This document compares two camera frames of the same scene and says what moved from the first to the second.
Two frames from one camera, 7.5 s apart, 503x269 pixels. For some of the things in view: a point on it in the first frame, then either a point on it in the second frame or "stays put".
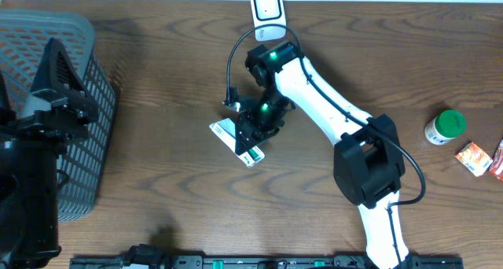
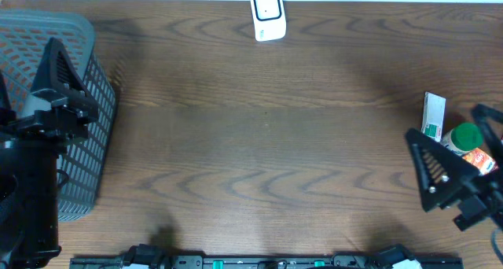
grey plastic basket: (84, 163) stays put
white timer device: (268, 5) stays put
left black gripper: (57, 114) stays put
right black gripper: (253, 129) -> (439, 194)
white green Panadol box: (225, 129) -> (434, 116)
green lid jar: (446, 126) -> (463, 138)
